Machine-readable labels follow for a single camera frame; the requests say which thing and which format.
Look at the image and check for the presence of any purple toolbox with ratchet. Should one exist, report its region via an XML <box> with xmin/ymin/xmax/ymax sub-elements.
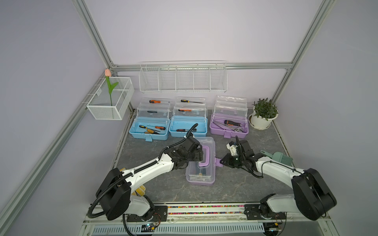
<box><xmin>186</xmin><ymin>137</ymin><xmax>223</xmax><ymax>186</ymax></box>

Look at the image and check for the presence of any purple toolbox with wrench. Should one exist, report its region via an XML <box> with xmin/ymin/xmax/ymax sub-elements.
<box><xmin>209</xmin><ymin>95</ymin><xmax>249</xmax><ymax>139</ymax></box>

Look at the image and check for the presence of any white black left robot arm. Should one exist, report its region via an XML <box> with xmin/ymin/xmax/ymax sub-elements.
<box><xmin>87</xmin><ymin>124</ymin><xmax>203</xmax><ymax>221</ymax></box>

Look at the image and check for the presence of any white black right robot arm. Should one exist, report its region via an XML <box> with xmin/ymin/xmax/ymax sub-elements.
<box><xmin>220</xmin><ymin>139</ymin><xmax>337</xmax><ymax>221</ymax></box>

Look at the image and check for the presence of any silver adjustable wrench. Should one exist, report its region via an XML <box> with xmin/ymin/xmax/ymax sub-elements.
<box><xmin>213</xmin><ymin>121</ymin><xmax>244</xmax><ymax>132</ymax></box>

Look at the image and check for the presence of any green dustpan brush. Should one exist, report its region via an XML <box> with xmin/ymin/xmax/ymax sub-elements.
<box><xmin>260</xmin><ymin>150</ymin><xmax>293</xmax><ymax>166</ymax></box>

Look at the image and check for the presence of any middle light blue toolbox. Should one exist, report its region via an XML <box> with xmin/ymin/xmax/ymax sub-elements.
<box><xmin>168</xmin><ymin>96</ymin><xmax>208</xmax><ymax>138</ymax></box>

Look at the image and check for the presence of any light blue toolbox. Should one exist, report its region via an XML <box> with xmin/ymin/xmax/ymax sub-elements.
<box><xmin>129</xmin><ymin>98</ymin><xmax>171</xmax><ymax>142</ymax></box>
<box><xmin>168</xmin><ymin>96</ymin><xmax>208</xmax><ymax>138</ymax></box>

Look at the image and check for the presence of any left light blue toolbox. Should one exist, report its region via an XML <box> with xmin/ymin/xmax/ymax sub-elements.
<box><xmin>129</xmin><ymin>98</ymin><xmax>171</xmax><ymax>142</ymax></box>

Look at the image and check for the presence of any white potted green plant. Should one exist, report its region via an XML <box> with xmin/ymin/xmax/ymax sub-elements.
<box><xmin>248</xmin><ymin>98</ymin><xmax>279</xmax><ymax>130</ymax></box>

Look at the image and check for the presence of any yellow black screwdriver in lid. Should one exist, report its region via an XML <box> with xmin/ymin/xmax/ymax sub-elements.
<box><xmin>180</xmin><ymin>99</ymin><xmax>204</xmax><ymax>104</ymax></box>

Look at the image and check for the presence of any orange screwdriver in lid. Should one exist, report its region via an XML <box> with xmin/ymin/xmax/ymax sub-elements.
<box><xmin>149</xmin><ymin>100</ymin><xmax>170</xmax><ymax>104</ymax></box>

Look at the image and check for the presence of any yellow work glove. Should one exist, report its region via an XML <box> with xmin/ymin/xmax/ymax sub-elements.
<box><xmin>120</xmin><ymin>168</ymin><xmax>146</xmax><ymax>197</ymax></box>

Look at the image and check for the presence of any pink artificial tulip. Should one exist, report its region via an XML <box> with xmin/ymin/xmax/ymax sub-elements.
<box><xmin>104</xmin><ymin>68</ymin><xmax>119</xmax><ymax>106</ymax></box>

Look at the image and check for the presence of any black orange handled screwdriver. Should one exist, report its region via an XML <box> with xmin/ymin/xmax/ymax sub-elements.
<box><xmin>224</xmin><ymin>120</ymin><xmax>246</xmax><ymax>127</ymax></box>

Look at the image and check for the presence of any yellow handled screwdriver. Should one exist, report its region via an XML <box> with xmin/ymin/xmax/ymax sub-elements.
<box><xmin>139</xmin><ymin>125</ymin><xmax>160</xmax><ymax>135</ymax></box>

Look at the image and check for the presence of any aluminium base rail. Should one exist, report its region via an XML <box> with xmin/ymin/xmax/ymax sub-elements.
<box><xmin>79</xmin><ymin>202</ymin><xmax>339</xmax><ymax>236</ymax></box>

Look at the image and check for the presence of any white wire wall shelf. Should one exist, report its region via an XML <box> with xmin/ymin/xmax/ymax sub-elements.
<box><xmin>139</xmin><ymin>61</ymin><xmax>228</xmax><ymax>93</ymax></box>

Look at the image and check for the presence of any white mesh wall basket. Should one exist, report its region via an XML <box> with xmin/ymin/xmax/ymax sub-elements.
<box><xmin>87</xmin><ymin>77</ymin><xmax>134</xmax><ymax>121</ymax></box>

